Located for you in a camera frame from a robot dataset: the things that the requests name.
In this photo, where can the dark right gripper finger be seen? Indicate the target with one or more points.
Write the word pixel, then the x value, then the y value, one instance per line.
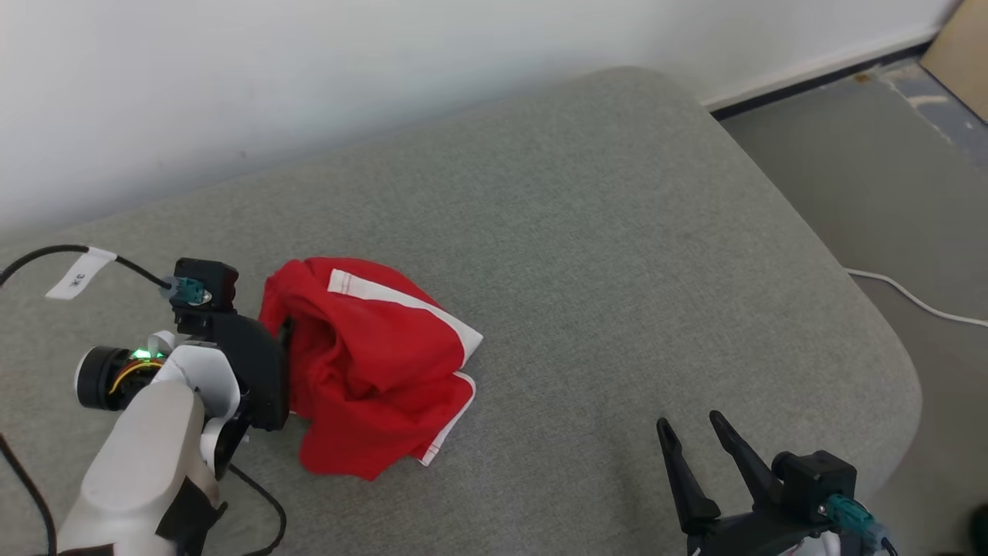
pixel 687 486
pixel 749 471

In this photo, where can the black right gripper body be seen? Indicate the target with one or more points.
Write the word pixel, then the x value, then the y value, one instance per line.
pixel 741 537

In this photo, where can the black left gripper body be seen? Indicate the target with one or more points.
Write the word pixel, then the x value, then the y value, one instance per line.
pixel 262 378

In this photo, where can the red shorts white stripe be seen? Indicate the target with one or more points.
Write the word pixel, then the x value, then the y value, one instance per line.
pixel 370 371

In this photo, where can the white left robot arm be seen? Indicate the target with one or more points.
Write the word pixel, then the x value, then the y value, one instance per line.
pixel 139 455

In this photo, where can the brown cardboard sheet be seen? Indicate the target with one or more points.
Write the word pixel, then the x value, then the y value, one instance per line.
pixel 965 46

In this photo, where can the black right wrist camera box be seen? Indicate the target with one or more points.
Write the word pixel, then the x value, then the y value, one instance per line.
pixel 818 479

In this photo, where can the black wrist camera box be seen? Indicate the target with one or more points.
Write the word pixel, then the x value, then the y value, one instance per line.
pixel 208 282
pixel 818 479

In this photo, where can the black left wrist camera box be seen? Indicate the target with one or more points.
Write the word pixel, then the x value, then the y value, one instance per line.
pixel 208 282

